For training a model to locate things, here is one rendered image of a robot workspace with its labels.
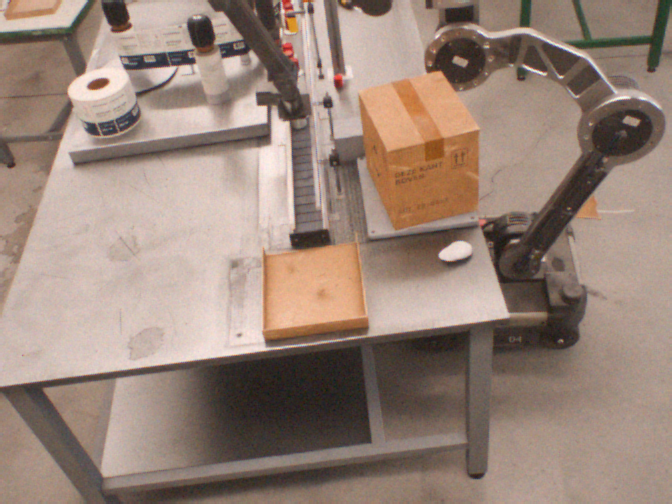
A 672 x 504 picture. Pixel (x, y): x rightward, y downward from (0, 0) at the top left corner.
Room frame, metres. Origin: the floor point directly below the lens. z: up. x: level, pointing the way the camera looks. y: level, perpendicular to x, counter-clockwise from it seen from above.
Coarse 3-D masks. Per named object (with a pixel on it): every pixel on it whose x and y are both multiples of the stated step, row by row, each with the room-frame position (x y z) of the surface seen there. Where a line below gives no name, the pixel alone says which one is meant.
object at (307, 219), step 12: (300, 0) 2.87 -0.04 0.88; (300, 132) 1.94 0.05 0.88; (300, 144) 1.87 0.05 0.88; (300, 156) 1.81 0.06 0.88; (300, 168) 1.75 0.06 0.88; (312, 168) 1.74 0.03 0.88; (300, 180) 1.70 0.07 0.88; (312, 180) 1.69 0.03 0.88; (300, 192) 1.64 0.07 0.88; (312, 192) 1.63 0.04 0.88; (300, 204) 1.59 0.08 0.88; (312, 204) 1.58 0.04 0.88; (300, 216) 1.54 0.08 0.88; (312, 216) 1.53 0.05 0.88; (300, 228) 1.49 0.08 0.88; (312, 228) 1.48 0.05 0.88
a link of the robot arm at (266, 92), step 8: (256, 88) 1.84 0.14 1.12; (264, 88) 1.83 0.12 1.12; (272, 88) 1.83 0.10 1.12; (288, 88) 1.77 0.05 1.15; (256, 96) 1.83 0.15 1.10; (264, 96) 1.83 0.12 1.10; (272, 96) 1.82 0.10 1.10; (288, 96) 1.78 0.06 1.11; (264, 104) 1.83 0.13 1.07; (272, 104) 1.82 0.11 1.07
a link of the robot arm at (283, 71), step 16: (208, 0) 1.68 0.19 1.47; (224, 0) 1.67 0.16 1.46; (240, 0) 1.73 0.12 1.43; (240, 16) 1.72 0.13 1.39; (256, 16) 1.77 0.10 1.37; (240, 32) 1.74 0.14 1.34; (256, 32) 1.74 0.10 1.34; (256, 48) 1.76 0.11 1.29; (272, 48) 1.76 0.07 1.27; (272, 64) 1.77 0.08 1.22; (288, 64) 1.80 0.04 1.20; (288, 80) 1.77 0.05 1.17
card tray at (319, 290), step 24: (264, 264) 1.40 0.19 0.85; (288, 264) 1.40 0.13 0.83; (312, 264) 1.39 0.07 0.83; (336, 264) 1.37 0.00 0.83; (360, 264) 1.32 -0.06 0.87; (264, 288) 1.32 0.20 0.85; (288, 288) 1.32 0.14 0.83; (312, 288) 1.30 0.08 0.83; (336, 288) 1.29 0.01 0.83; (360, 288) 1.27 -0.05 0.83; (264, 312) 1.23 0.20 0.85; (288, 312) 1.23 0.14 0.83; (312, 312) 1.22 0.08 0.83; (336, 312) 1.21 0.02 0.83; (360, 312) 1.19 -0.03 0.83; (264, 336) 1.16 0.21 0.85; (288, 336) 1.15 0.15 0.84
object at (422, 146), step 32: (384, 96) 1.68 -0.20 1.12; (416, 96) 1.66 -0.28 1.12; (448, 96) 1.63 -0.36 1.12; (384, 128) 1.54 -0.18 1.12; (416, 128) 1.51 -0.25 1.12; (448, 128) 1.49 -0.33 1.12; (384, 160) 1.48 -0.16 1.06; (416, 160) 1.45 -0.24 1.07; (448, 160) 1.46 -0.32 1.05; (384, 192) 1.52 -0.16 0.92; (416, 192) 1.45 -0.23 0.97; (448, 192) 1.46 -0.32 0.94; (416, 224) 1.45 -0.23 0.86
